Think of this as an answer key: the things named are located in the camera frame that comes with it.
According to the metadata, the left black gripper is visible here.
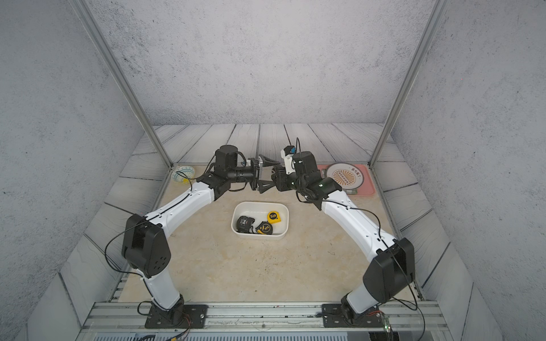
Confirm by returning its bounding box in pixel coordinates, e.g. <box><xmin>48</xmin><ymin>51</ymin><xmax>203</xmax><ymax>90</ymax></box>
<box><xmin>225</xmin><ymin>155</ymin><xmax>279</xmax><ymax>194</ymax></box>

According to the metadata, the small yellow tape measure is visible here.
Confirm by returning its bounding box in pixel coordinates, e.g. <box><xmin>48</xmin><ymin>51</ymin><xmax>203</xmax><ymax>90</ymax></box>
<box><xmin>267</xmin><ymin>211</ymin><xmax>282</xmax><ymax>224</ymax></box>

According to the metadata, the black yellow 3m tape measure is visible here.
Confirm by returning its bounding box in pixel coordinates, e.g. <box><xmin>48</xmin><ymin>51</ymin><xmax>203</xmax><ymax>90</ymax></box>
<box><xmin>255</xmin><ymin>221</ymin><xmax>273</xmax><ymax>235</ymax></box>

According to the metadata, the dark grey 5M tape measure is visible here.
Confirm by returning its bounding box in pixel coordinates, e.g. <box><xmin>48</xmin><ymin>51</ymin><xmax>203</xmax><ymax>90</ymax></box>
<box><xmin>236</xmin><ymin>216</ymin><xmax>255</xmax><ymax>234</ymax></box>

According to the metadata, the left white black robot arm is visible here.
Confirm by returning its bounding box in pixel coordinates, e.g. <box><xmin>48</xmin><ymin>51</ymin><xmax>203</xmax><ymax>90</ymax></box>
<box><xmin>121</xmin><ymin>145</ymin><xmax>284</xmax><ymax>311</ymax></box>

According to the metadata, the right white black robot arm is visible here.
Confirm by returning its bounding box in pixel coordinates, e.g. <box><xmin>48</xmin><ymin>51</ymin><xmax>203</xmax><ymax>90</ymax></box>
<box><xmin>272</xmin><ymin>146</ymin><xmax>415</xmax><ymax>317</ymax></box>

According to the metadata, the white plastic storage box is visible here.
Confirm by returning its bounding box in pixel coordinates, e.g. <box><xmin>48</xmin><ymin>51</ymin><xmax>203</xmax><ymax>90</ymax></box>
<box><xmin>231</xmin><ymin>202</ymin><xmax>289</xmax><ymax>240</ymax></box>

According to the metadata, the white orange patterned plate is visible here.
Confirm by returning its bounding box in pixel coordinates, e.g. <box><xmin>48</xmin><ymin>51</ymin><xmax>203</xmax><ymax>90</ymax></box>
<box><xmin>326</xmin><ymin>163</ymin><xmax>365</xmax><ymax>190</ymax></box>

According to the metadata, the patterned ceramic bowl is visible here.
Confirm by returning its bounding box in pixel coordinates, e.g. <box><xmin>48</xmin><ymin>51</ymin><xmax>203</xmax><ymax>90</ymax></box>
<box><xmin>171</xmin><ymin>166</ymin><xmax>196</xmax><ymax>183</ymax></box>

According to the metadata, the pink tray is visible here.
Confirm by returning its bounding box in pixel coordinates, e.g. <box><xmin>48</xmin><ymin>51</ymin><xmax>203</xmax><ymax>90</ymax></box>
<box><xmin>318</xmin><ymin>163</ymin><xmax>375</xmax><ymax>196</ymax></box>

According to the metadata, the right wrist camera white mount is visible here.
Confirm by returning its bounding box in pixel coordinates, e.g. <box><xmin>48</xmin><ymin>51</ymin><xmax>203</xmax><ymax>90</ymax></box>
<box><xmin>281</xmin><ymin>145</ymin><xmax>296</xmax><ymax>175</ymax></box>

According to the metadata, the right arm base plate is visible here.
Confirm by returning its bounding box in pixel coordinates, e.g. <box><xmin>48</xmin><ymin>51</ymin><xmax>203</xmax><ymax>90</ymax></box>
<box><xmin>316</xmin><ymin>303</ymin><xmax>385</xmax><ymax>328</ymax></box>

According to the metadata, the left aluminium frame post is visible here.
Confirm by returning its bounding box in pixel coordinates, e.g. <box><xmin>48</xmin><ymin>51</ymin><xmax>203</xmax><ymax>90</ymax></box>
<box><xmin>69</xmin><ymin>0</ymin><xmax>173</xmax><ymax>170</ymax></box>

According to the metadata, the aluminium frame post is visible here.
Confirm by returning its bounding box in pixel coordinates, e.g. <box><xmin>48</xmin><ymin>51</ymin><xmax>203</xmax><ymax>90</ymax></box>
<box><xmin>368</xmin><ymin>0</ymin><xmax>449</xmax><ymax>170</ymax></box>
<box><xmin>69</xmin><ymin>0</ymin><xmax>173</xmax><ymax>170</ymax></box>

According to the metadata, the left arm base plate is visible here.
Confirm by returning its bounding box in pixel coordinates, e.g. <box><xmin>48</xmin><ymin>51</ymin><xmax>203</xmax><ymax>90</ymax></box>
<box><xmin>144</xmin><ymin>303</ymin><xmax>208</xmax><ymax>330</ymax></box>

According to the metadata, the aluminium front rail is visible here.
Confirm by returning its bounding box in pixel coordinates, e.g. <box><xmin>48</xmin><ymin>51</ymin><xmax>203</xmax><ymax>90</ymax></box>
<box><xmin>78</xmin><ymin>301</ymin><xmax>453</xmax><ymax>340</ymax></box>

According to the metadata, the right aluminium frame post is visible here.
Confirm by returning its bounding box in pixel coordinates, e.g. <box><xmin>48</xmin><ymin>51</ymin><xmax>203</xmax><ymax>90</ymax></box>
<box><xmin>368</xmin><ymin>0</ymin><xmax>449</xmax><ymax>170</ymax></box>

